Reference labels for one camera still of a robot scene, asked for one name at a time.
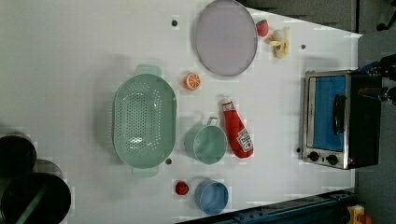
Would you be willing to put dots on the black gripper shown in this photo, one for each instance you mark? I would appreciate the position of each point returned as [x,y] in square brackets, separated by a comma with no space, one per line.
[386,67]

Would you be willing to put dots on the silver black toaster oven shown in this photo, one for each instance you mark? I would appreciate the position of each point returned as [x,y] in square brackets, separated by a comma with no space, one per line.
[341,122]

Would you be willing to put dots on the peeled banana plush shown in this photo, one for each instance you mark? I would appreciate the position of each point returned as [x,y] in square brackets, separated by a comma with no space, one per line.
[279,40]

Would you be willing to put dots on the red strawberry plush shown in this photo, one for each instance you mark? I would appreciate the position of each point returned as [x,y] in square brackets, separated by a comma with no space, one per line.
[262,28]

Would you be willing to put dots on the red plush ketchup bottle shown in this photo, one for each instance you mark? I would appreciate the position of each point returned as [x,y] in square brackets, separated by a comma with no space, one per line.
[238,135]

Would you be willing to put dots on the lilac round plate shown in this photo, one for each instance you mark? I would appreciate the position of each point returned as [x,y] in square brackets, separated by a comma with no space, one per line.
[226,38]

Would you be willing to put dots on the orange slice toy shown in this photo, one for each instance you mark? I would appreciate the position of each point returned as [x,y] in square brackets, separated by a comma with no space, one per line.
[192,82]

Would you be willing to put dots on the blue cup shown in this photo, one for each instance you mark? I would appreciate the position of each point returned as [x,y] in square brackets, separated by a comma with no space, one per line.
[211,196]

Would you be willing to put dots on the red strawberry toy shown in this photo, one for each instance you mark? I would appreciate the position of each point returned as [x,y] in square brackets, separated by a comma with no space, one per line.
[181,188]

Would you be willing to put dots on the green perforated colander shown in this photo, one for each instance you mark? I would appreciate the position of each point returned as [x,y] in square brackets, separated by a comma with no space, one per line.
[144,129]

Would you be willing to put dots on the blue metal frame rail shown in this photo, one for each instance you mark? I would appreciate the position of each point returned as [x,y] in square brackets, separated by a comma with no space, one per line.
[325,208]

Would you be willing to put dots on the green mug with handle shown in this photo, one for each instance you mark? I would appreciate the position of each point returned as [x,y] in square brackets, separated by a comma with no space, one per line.
[206,143]

